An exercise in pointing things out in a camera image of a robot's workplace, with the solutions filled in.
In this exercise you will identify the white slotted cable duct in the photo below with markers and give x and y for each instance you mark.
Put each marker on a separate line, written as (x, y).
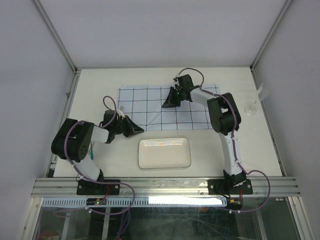
(124, 202)

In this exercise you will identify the left aluminium frame post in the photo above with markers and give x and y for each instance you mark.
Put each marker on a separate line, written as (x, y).
(54, 34)

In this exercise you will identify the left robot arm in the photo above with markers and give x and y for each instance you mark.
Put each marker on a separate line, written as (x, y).
(73, 140)

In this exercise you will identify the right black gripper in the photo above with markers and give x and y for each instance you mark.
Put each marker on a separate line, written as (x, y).
(170, 101)

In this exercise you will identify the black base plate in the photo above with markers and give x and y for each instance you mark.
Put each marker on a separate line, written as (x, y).
(111, 187)
(223, 187)

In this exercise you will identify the aluminium frame post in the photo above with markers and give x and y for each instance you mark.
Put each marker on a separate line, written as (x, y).
(54, 34)
(271, 33)

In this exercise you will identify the white rectangular plate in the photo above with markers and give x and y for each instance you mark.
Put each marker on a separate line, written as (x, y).
(164, 153)

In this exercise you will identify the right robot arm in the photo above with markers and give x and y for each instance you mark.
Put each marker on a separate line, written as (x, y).
(224, 118)

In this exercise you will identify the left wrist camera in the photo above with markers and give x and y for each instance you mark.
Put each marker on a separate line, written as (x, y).
(120, 111)

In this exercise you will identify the blue checkered cloth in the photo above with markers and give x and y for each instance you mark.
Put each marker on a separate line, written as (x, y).
(143, 105)

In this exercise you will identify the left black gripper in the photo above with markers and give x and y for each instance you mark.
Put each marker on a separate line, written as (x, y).
(132, 128)

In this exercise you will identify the right aluminium frame post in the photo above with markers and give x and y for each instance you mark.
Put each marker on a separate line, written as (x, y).
(271, 33)

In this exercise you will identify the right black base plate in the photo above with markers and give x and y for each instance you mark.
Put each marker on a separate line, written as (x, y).
(223, 187)

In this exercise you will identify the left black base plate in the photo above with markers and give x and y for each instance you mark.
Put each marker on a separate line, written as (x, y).
(111, 187)

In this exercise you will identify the spoon with blue handle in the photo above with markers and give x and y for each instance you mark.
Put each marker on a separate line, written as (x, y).
(91, 151)

